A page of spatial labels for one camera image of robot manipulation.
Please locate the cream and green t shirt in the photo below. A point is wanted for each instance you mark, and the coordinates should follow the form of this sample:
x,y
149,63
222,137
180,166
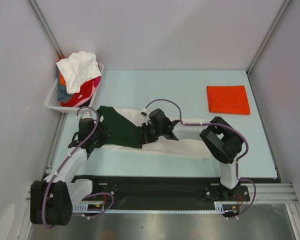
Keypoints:
x,y
187,148

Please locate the right aluminium corner post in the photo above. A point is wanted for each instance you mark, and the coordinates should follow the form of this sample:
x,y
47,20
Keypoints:
x,y
269,34

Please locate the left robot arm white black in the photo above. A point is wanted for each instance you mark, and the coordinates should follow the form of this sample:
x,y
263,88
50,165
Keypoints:
x,y
53,198

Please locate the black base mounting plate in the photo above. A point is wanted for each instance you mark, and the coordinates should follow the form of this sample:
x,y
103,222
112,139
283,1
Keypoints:
x,y
136,193

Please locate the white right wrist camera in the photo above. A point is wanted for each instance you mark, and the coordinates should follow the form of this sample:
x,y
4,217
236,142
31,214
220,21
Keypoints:
x,y
145,113

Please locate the orange garment in basket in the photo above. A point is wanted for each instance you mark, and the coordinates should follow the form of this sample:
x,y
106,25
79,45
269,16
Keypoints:
x,y
62,80

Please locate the white slotted cable duct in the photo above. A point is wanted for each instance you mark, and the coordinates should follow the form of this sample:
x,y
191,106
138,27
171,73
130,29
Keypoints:
x,y
96,208

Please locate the aluminium corner post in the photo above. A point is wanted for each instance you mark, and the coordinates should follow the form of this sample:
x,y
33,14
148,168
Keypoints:
x,y
269,34
43,23

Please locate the grey blue garment in basket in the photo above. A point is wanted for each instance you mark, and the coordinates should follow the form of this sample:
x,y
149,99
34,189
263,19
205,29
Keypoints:
x,y
62,94

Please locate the aluminium frame rail front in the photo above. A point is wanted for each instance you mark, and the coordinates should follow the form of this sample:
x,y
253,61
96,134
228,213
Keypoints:
x,y
261,192

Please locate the red t shirt in basket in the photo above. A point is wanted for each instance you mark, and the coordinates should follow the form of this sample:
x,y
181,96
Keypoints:
x,y
85,93

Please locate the white plastic laundry basket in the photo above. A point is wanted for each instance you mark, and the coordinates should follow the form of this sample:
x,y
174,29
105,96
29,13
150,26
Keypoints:
x,y
51,101

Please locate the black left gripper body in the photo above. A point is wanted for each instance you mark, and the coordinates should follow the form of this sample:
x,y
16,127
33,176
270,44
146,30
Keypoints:
x,y
100,135

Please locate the white t shirt in basket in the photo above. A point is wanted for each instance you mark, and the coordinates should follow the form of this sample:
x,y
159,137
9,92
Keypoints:
x,y
79,68

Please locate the folded orange t shirt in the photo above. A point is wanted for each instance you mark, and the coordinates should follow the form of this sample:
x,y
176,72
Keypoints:
x,y
228,100

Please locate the left aluminium corner post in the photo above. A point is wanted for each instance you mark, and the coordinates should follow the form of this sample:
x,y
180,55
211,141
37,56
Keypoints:
x,y
43,23

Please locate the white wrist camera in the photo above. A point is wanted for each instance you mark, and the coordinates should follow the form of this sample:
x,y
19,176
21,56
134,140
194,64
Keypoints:
x,y
145,113
85,115

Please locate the pink garment in basket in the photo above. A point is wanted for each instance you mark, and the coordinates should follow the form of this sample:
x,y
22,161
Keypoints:
x,y
95,83

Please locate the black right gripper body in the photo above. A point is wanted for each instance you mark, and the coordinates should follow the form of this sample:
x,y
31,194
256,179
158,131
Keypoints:
x,y
147,132

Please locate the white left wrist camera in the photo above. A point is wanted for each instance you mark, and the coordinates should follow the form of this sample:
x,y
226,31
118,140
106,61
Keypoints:
x,y
85,115

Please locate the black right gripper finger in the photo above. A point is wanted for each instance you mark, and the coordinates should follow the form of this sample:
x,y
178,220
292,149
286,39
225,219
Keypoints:
x,y
148,130
148,139

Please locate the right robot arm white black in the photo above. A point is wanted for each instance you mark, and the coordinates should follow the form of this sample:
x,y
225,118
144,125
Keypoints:
x,y
219,137

